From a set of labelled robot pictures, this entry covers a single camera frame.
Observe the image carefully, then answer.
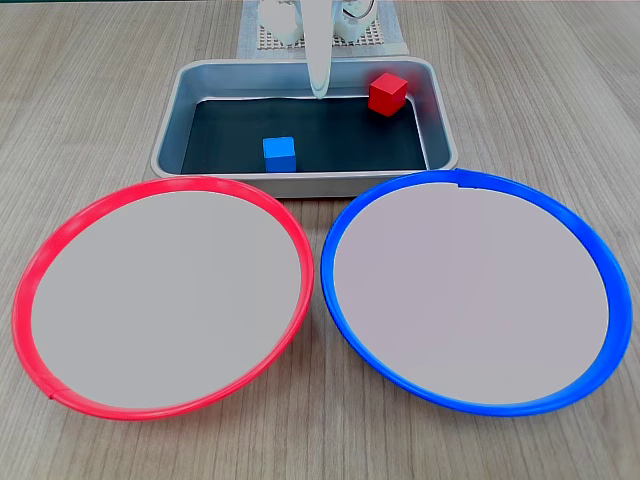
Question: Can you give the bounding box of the red cube block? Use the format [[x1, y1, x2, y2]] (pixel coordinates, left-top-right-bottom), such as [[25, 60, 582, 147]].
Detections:
[[368, 72, 409, 118]]

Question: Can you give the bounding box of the silver metal tray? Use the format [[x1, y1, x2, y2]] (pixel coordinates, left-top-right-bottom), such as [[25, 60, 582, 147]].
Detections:
[[149, 57, 460, 200]]

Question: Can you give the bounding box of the white mesh pad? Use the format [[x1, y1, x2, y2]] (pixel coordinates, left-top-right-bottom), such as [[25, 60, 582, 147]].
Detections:
[[256, 18, 387, 52]]

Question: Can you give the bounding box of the blue cube block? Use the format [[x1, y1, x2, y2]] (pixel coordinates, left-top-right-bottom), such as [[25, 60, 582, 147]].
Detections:
[[262, 136, 297, 174]]

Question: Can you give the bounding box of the red rimmed round dish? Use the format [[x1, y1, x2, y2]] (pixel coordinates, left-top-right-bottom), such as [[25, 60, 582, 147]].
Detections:
[[11, 175, 315, 422]]

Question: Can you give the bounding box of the blue rimmed round dish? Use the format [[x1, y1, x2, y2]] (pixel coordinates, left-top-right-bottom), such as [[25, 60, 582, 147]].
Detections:
[[320, 168, 634, 418]]

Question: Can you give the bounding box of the black cable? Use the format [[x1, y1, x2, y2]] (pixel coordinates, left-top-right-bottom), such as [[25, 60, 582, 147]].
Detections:
[[342, 0, 376, 23]]

